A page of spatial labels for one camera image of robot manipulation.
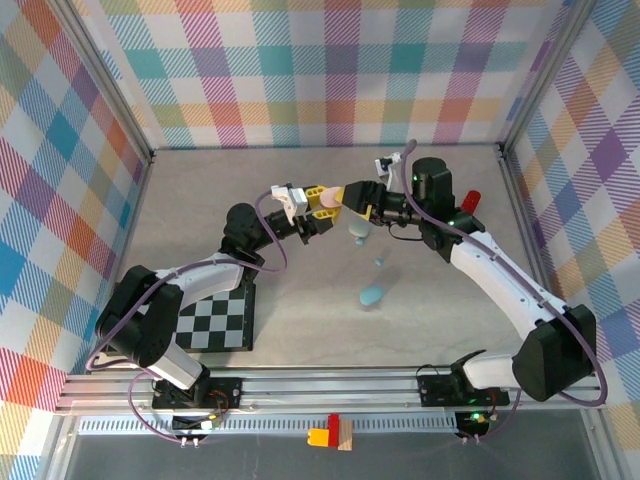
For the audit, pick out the black white checkerboard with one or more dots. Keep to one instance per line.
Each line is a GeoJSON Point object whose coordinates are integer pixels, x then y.
{"type": "Point", "coordinates": [225, 325]}

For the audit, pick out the wooden toy block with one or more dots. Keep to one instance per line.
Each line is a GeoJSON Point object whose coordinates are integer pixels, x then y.
{"type": "Point", "coordinates": [345, 435]}

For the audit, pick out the long red block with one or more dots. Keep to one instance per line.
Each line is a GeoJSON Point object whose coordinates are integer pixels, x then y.
{"type": "Point", "coordinates": [471, 200]}

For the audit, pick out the aluminium frame post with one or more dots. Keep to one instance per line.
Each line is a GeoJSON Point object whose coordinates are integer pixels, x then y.
{"type": "Point", "coordinates": [105, 82]}
{"type": "Point", "coordinates": [545, 75]}

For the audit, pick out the aluminium table side rail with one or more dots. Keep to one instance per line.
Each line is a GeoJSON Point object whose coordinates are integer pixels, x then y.
{"type": "Point", "coordinates": [135, 210]}
{"type": "Point", "coordinates": [523, 210]}

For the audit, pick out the red toy brick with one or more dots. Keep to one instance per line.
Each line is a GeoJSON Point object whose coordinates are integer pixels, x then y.
{"type": "Point", "coordinates": [333, 430]}

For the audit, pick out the blue earbud charging case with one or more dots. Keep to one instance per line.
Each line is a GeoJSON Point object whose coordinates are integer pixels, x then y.
{"type": "Point", "coordinates": [371, 296]}

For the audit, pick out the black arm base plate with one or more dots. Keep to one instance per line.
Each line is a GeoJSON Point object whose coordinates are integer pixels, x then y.
{"type": "Point", "coordinates": [435, 392]}
{"type": "Point", "coordinates": [225, 390]}

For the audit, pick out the pink earbud charging case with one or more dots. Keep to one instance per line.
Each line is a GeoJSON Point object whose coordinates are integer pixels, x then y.
{"type": "Point", "coordinates": [330, 197]}

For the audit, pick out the black controller board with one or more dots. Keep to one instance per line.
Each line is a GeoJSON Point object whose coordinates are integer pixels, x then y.
{"type": "Point", "coordinates": [192, 424]}
{"type": "Point", "coordinates": [472, 422]}

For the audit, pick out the yellow toy brick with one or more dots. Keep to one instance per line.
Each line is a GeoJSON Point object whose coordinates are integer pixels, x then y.
{"type": "Point", "coordinates": [318, 437]}

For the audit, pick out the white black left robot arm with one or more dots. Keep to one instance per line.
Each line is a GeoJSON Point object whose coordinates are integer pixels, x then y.
{"type": "Point", "coordinates": [210, 272]}

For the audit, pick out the green earbud charging case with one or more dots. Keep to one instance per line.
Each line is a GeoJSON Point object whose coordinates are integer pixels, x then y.
{"type": "Point", "coordinates": [359, 229]}

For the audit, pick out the aluminium mounting rail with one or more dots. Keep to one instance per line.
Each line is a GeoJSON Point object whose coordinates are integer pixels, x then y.
{"type": "Point", "coordinates": [325, 387]}

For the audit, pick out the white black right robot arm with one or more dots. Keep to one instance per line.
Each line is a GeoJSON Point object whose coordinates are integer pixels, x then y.
{"type": "Point", "coordinates": [500, 285]}

